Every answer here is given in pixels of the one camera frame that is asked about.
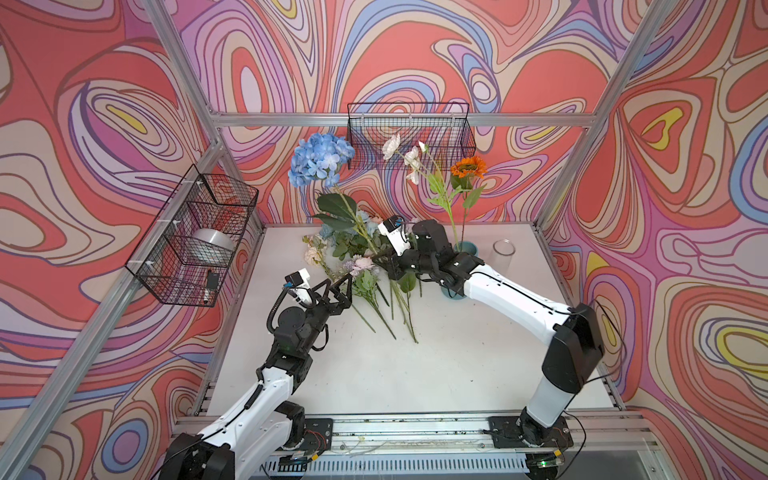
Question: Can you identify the purple and pink mixed bouquet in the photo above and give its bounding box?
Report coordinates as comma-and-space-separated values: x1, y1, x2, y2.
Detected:
341, 256, 397, 339

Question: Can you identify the red gerbera flower stem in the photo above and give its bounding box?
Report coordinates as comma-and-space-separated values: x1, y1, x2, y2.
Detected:
389, 273, 419, 344

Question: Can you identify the orange gerbera flower stem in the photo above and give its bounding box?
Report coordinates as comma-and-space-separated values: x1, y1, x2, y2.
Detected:
451, 155, 488, 242

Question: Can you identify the white poppy flower stem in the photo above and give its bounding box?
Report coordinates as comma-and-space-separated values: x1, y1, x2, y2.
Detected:
381, 133, 464, 240

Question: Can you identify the bright blue hydrangea stem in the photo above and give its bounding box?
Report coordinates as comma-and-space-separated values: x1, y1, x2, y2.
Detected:
288, 133, 397, 280

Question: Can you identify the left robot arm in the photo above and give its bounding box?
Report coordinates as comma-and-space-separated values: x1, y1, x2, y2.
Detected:
152, 270, 353, 479

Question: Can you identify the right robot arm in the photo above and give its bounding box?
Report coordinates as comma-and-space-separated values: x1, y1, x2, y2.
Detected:
378, 216, 605, 445

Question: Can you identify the teal ceramic vase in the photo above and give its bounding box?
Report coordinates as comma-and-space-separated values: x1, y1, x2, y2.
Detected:
440, 241, 484, 300

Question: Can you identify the cream rose spray stem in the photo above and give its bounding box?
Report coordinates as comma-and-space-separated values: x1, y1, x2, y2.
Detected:
302, 234, 337, 279

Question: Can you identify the clear glass cup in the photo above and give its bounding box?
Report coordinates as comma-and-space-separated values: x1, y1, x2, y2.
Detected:
487, 238, 516, 276

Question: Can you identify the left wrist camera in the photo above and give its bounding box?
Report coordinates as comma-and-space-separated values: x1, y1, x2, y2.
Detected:
284, 268, 312, 307

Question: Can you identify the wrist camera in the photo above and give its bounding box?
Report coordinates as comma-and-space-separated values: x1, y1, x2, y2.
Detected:
378, 215, 411, 256
284, 268, 312, 307

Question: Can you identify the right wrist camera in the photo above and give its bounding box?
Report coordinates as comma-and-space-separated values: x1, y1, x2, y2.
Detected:
378, 215, 411, 256

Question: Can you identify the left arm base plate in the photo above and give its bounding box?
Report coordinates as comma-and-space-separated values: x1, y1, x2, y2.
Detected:
283, 417, 334, 452

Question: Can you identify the black wire basket back wall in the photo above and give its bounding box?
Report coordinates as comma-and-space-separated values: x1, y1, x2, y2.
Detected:
347, 100, 476, 171

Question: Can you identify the black wire basket wall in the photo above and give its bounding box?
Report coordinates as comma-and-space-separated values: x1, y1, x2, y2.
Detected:
347, 100, 476, 171
125, 165, 259, 307

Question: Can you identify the black wire basket left wall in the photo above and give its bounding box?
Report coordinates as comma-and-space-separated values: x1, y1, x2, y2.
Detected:
125, 165, 259, 307

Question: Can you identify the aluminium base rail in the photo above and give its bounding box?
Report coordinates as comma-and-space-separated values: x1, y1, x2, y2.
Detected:
252, 410, 675, 479

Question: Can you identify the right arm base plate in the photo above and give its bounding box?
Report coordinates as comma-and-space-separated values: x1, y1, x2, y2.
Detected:
486, 415, 574, 451

